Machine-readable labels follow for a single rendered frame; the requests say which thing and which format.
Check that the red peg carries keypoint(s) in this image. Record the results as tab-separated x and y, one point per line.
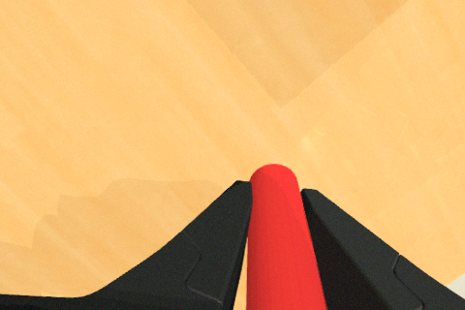
282	273

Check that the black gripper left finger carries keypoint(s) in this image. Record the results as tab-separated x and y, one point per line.
199	269

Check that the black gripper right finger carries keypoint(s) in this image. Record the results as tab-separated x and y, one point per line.
359	271

